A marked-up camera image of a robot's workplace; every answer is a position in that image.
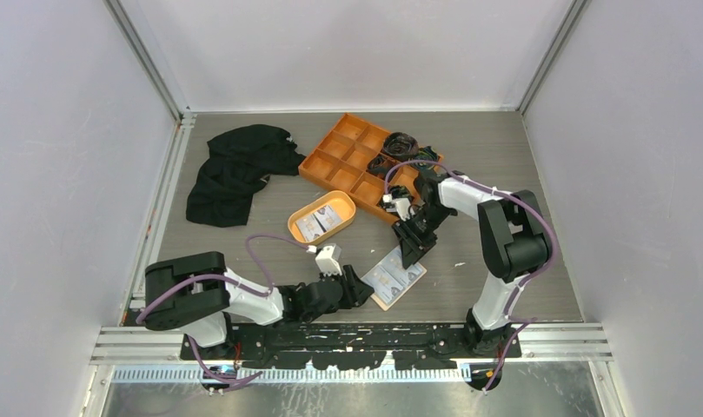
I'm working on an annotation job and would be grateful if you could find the orange oval tray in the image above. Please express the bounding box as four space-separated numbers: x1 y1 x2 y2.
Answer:
288 190 356 245

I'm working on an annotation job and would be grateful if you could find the white VIP credit card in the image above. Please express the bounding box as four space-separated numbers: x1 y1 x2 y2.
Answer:
361 266 405 305

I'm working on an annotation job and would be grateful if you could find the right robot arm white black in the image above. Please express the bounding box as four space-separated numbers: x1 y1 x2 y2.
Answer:
380 169 557 357

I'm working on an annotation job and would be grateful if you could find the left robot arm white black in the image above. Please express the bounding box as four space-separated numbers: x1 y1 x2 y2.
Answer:
136 245 374 359

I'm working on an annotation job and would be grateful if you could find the left credit card in tray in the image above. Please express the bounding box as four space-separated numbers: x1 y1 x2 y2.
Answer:
296 216 324 242

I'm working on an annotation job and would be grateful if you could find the dark red rolled tie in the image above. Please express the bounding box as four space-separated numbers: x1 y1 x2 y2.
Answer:
366 154 396 179

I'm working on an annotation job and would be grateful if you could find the black cloth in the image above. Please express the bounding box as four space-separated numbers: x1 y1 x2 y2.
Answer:
185 124 305 228

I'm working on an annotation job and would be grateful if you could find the credit card in tray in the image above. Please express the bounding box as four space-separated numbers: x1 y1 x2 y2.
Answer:
296 216 324 242
313 204 344 231

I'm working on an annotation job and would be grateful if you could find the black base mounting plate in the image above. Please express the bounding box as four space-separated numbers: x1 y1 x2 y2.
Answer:
179 322 521 371

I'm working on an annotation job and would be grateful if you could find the dark brown rolled tie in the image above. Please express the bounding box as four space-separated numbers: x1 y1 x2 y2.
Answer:
381 132 419 162

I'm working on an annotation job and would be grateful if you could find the green yellow rolled tie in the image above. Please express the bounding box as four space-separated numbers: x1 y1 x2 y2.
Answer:
385 185 413 202

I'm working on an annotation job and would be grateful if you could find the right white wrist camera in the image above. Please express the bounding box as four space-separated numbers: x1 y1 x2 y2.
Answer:
381 194 414 221

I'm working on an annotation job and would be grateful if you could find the green patterned rolled tie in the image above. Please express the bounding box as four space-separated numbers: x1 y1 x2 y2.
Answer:
415 146 440 166

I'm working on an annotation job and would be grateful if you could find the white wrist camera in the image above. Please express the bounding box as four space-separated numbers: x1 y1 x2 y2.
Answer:
381 194 414 221
315 244 343 276

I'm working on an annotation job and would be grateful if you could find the aluminium front frame rail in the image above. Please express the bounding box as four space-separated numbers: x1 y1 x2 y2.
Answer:
90 323 613 390

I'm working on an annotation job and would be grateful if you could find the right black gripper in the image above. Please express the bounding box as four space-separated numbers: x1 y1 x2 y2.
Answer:
392 205 454 268

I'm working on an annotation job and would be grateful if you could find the orange compartment organizer box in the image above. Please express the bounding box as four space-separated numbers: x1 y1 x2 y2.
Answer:
299 113 437 224

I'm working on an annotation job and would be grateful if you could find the beige card holder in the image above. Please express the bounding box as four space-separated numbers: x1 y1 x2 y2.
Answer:
361 247 427 311

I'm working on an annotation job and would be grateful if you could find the right credit card in tray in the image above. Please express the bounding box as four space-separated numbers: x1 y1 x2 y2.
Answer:
313 204 344 231

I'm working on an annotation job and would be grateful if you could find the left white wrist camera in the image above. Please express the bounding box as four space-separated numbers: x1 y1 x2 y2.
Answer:
315 244 343 276

